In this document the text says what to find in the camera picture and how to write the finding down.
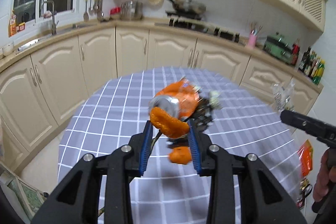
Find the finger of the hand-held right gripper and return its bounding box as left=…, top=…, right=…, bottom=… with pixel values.
left=280, top=110, right=336, bottom=147

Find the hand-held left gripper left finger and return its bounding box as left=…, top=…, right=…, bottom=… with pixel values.
left=31, top=120, right=154, bottom=224

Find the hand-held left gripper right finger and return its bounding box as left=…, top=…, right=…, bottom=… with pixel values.
left=187, top=119, right=307, bottom=224

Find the orange snack piece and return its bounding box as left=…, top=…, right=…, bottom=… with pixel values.
left=150, top=106, right=190, bottom=139
left=168, top=147, right=192, bottom=165

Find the clear plastic wrapper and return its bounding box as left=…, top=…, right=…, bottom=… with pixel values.
left=272, top=80, right=296, bottom=112

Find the person's right hand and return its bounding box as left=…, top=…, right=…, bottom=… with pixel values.
left=312, top=152, right=336, bottom=203

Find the orange plastic package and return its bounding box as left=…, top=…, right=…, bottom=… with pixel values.
left=298, top=139, right=314, bottom=177

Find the blue checked tablecloth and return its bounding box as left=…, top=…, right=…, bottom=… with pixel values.
left=58, top=67, right=303, bottom=224

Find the green plastic bottle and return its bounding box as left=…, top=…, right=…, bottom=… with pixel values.
left=313, top=59, right=326, bottom=85

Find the orange snack bag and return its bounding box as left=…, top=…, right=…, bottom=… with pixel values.
left=149, top=78, right=201, bottom=121

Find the green white snack wrapper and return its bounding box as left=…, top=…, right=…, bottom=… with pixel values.
left=209, top=90, right=222, bottom=110

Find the green label oil bottle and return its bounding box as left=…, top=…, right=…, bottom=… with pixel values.
left=307, top=51, right=320, bottom=78

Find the cream cabinet drawer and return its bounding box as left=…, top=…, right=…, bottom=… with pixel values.
left=240, top=57, right=294, bottom=88

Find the dark glass bottle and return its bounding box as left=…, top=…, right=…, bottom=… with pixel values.
left=299, top=47, right=312, bottom=74

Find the red label sauce bottle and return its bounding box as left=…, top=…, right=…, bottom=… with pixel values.
left=291, top=39, right=301, bottom=66

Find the green electric cooker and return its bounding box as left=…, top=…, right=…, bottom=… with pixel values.
left=263, top=32, right=295, bottom=63

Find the cream base cabinet run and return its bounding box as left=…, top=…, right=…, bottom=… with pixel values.
left=0, top=22, right=324, bottom=174

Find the bundle of chopsticks and spoons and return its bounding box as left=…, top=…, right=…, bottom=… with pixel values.
left=250, top=22, right=263, bottom=37

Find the black glass gas hob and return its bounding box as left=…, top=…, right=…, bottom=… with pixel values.
left=169, top=17, right=241, bottom=43

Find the black induction cooker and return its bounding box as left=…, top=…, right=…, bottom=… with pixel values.
left=166, top=11, right=204, bottom=20

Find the stainless steel stock pot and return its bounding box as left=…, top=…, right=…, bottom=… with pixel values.
left=121, top=0, right=144, bottom=21

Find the steel slotted spatula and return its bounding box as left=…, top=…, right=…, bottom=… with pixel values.
left=83, top=0, right=90, bottom=22

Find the glass wok lid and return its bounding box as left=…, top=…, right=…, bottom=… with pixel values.
left=175, top=0, right=206, bottom=8

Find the steel kitchen sink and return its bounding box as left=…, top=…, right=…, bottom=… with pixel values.
left=16, top=25, right=90, bottom=53

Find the steel kitchen faucet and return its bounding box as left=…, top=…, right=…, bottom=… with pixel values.
left=41, top=0, right=59, bottom=36

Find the orange seasoning packet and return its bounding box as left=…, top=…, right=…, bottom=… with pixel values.
left=8, top=11, right=18, bottom=38

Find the steel wok black handle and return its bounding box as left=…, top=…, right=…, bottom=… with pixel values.
left=157, top=0, right=207, bottom=15

